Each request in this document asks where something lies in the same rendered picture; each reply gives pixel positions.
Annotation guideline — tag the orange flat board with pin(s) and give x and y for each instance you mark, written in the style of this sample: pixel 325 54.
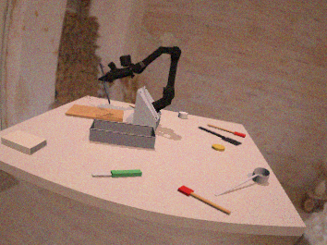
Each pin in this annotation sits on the orange flat board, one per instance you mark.
pixel 95 112

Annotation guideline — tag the grey measuring scoop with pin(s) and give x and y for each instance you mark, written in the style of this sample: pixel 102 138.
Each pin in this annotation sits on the grey measuring scoop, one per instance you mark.
pixel 260 175

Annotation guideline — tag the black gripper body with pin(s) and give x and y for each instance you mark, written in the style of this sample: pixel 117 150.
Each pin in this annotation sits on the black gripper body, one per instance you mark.
pixel 118 74

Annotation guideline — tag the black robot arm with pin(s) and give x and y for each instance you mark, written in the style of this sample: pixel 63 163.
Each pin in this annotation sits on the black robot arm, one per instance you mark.
pixel 169 90

